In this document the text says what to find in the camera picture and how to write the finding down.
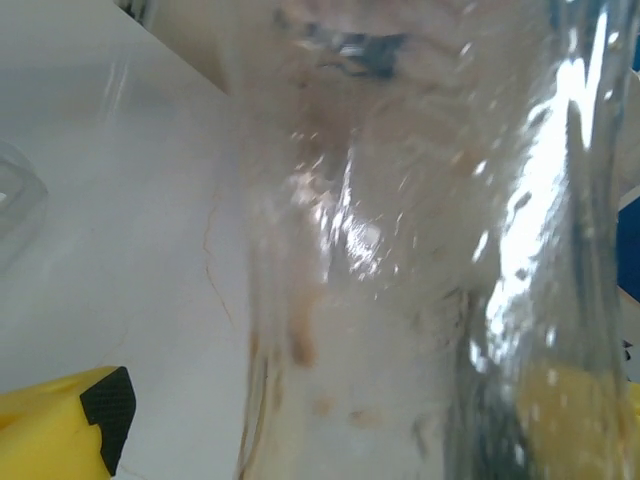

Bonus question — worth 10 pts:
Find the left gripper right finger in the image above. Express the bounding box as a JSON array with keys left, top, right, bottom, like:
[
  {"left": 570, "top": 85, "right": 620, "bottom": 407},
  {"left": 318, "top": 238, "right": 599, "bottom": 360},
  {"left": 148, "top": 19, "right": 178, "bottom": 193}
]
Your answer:
[{"left": 514, "top": 367, "right": 640, "bottom": 480}]

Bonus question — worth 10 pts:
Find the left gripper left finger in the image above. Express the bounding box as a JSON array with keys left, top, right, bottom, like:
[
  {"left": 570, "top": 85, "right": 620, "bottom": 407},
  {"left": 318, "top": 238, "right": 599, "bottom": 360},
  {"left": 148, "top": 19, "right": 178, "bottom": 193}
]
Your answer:
[{"left": 0, "top": 364, "right": 137, "bottom": 480}]

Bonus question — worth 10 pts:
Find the red label cola bottle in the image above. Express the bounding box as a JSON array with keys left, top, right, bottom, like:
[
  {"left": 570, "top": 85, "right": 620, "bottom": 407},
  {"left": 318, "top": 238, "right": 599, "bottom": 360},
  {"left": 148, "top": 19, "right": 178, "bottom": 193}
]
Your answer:
[{"left": 232, "top": 0, "right": 631, "bottom": 480}]

